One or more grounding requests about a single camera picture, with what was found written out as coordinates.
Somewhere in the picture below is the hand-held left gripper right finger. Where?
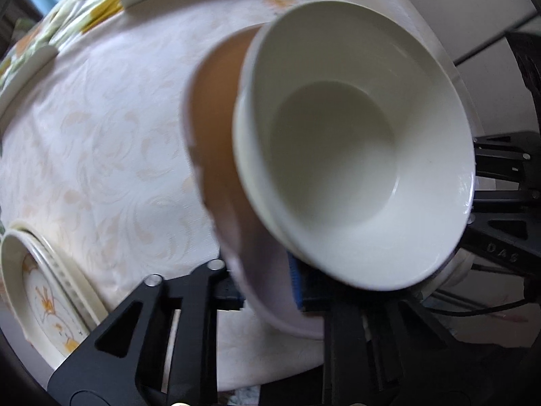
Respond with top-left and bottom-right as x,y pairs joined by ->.
287,251 -> 495,406

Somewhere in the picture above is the oval duck print plate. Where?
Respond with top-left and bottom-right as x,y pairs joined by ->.
0,221 -> 110,374

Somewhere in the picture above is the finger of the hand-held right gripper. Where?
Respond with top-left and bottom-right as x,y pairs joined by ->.
471,133 -> 541,187
461,190 -> 541,272

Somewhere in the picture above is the pale patterned tablecloth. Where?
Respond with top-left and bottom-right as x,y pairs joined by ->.
0,0 -> 470,394

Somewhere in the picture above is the pink bowl with handles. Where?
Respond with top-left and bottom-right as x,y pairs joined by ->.
182,25 -> 334,341

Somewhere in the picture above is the floral blanket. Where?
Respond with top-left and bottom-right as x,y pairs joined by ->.
0,0 -> 140,89

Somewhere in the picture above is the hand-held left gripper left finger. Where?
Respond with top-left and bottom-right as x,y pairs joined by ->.
47,259 -> 246,406

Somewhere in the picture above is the cream flared bowl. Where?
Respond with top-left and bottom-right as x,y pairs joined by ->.
232,0 -> 476,292

